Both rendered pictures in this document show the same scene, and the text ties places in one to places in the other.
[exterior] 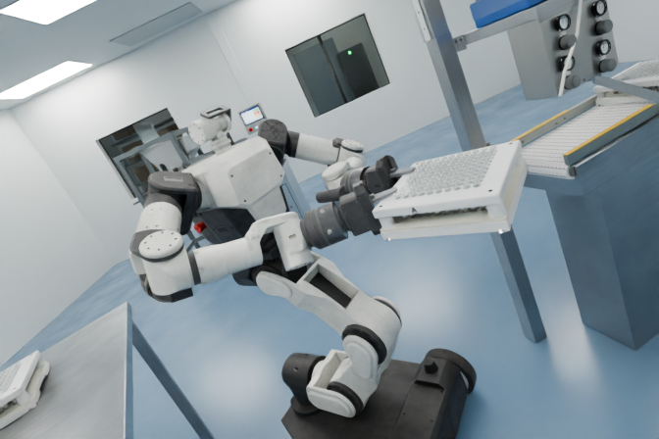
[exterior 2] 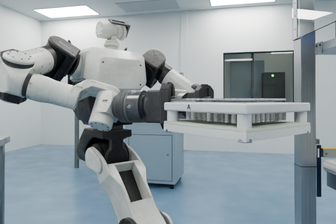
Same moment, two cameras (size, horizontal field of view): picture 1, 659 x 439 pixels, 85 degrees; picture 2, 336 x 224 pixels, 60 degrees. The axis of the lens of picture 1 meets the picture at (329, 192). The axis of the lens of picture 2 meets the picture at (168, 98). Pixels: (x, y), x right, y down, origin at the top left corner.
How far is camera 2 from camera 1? 32 cm
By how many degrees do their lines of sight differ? 19
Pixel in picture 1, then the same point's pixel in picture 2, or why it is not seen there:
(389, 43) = not seen: hidden behind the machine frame
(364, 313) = (143, 214)
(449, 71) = (303, 66)
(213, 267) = (38, 87)
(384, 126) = (275, 139)
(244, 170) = (114, 64)
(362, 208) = (160, 100)
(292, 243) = (102, 105)
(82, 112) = (78, 39)
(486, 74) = not seen: outside the picture
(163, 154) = not seen: hidden behind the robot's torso
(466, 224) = (218, 129)
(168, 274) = (8, 75)
